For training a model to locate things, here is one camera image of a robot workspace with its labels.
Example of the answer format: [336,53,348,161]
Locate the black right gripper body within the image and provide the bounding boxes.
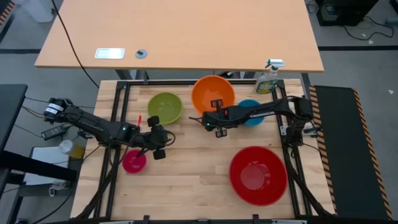
[201,106,242,129]

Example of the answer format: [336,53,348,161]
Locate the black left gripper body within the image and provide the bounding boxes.
[141,125,171,151]

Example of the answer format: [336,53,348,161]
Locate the orange bowl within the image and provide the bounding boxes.
[190,75,236,116]

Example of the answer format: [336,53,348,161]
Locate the green bowl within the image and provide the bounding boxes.
[147,91,184,126]

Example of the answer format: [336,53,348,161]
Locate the small magenta bowl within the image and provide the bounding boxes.
[121,149,147,175]

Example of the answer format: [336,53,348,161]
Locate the blue bowl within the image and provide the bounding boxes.
[238,99,266,128]

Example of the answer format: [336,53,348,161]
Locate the clear spray bottle green label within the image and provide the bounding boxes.
[254,58,285,95]

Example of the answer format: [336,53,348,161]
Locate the large red bowl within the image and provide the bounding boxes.
[228,145,289,207]

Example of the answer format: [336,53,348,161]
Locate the light wooden desk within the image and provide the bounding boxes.
[34,0,325,81]

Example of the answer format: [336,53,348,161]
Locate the yellow container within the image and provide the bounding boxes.
[70,144,86,160]

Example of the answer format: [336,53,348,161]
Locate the silver rectangular desk plate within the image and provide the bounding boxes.
[94,47,126,60]

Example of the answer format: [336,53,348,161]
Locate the white plastic cup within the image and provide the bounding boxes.
[58,139,74,155]

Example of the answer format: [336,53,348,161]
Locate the black power adapter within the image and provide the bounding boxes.
[40,123,73,141]

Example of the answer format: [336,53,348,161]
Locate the white box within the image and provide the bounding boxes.
[22,146,71,187]

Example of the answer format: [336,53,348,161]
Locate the black mat hazard striped edges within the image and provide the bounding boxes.
[308,85,394,221]

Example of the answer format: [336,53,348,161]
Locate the black side desk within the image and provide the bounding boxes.
[0,83,29,153]

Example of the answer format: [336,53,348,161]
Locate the black equipment case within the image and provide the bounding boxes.
[315,0,379,27]

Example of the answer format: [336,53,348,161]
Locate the black aluminium table frame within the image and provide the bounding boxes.
[92,78,312,221]

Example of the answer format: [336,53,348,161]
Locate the black cable bundle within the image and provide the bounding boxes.
[284,145,334,217]
[73,148,123,220]

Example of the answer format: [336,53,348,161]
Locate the long black cable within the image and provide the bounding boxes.
[50,0,101,89]

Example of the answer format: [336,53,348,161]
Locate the black floor cable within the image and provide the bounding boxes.
[340,15,396,42]

